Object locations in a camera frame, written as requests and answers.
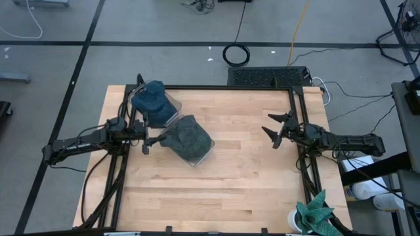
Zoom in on black device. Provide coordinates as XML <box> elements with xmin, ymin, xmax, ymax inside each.
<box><xmin>404</xmin><ymin>77</ymin><xmax>420</xmax><ymax>115</ymax></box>

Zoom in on clear plastic storage bin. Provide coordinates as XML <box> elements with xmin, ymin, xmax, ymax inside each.
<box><xmin>127</xmin><ymin>79</ymin><xmax>183</xmax><ymax>129</ymax></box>
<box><xmin>159</xmin><ymin>113</ymin><xmax>216</xmax><ymax>168</ymax></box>

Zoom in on black metal beam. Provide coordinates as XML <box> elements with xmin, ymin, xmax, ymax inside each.
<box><xmin>340</xmin><ymin>151</ymin><xmax>415</xmax><ymax>187</ymax></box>

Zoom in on black floor fan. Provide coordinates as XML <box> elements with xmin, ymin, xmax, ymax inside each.
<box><xmin>375</xmin><ymin>0</ymin><xmax>420</xmax><ymax>67</ymax></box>

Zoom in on black perforated equipment box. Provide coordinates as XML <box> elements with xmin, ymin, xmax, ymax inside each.
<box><xmin>226</xmin><ymin>66</ymin><xmax>312</xmax><ymax>88</ymax></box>

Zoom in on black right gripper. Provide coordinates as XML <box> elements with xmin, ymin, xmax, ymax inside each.
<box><xmin>261</xmin><ymin>113</ymin><xmax>305</xmax><ymax>149</ymax></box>

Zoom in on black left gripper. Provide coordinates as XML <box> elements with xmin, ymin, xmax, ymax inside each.
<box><xmin>131</xmin><ymin>111</ymin><xmax>167</xmax><ymax>155</ymax></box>

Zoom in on white power cable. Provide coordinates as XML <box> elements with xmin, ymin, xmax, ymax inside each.
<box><xmin>310</xmin><ymin>76</ymin><xmax>333</xmax><ymax>108</ymax></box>

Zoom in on grey cart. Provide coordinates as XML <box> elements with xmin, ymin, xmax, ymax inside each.
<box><xmin>390</xmin><ymin>75</ymin><xmax>420</xmax><ymax>236</ymax></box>

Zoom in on white box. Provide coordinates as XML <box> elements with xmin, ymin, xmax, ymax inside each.
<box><xmin>340</xmin><ymin>155</ymin><xmax>375</xmax><ymax>174</ymax></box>

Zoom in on yellow hanging cable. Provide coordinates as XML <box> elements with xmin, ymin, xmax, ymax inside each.
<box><xmin>287</xmin><ymin>0</ymin><xmax>311</xmax><ymax>67</ymax></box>

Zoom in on white paper towel roll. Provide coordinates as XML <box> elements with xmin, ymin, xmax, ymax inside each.
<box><xmin>372</xmin><ymin>192</ymin><xmax>406</xmax><ymax>212</ymax></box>
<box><xmin>351</xmin><ymin>178</ymin><xmax>390</xmax><ymax>201</ymax></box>

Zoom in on green fabric hat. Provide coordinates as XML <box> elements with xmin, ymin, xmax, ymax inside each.
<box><xmin>159</xmin><ymin>114</ymin><xmax>213</xmax><ymax>163</ymax></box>
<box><xmin>183</xmin><ymin>144</ymin><xmax>213</xmax><ymax>164</ymax></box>

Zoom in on grey metal floor foot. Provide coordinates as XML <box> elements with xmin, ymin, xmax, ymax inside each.
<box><xmin>0</xmin><ymin>71</ymin><xmax>32</xmax><ymax>84</ymax></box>

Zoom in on white floor cable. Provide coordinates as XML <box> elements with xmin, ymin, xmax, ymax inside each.
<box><xmin>0</xmin><ymin>0</ymin><xmax>44</xmax><ymax>40</ymax></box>

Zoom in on green fabric plant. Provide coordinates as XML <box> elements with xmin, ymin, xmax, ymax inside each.
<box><xmin>295</xmin><ymin>189</ymin><xmax>344</xmax><ymax>236</ymax></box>

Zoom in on tangled black cables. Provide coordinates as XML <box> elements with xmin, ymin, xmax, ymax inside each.
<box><xmin>179</xmin><ymin>0</ymin><xmax>216</xmax><ymax>15</ymax></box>

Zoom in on black coiled floor cable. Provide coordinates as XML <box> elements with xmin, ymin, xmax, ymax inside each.
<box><xmin>222</xmin><ymin>0</ymin><xmax>251</xmax><ymax>68</ymax></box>

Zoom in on white plant pot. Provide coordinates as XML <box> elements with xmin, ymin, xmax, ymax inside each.
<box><xmin>287</xmin><ymin>208</ymin><xmax>305</xmax><ymax>234</ymax></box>

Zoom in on black aluminium table frame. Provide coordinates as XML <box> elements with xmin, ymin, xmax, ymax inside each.
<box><xmin>72</xmin><ymin>73</ymin><xmax>357</xmax><ymax>236</ymax></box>

